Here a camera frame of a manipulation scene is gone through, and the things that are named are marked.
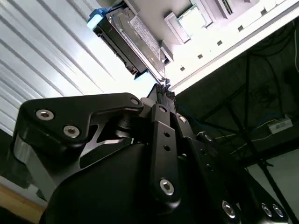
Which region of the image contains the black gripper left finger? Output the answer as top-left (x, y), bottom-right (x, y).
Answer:
top-left (13, 83), bottom-right (182, 209)

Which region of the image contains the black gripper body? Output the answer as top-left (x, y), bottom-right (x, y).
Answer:
top-left (43, 112), bottom-right (225, 224)

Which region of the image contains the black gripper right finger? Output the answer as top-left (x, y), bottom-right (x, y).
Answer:
top-left (164, 90), bottom-right (292, 224)

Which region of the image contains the hard disk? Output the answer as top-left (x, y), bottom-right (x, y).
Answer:
top-left (86, 8), bottom-right (167, 83)

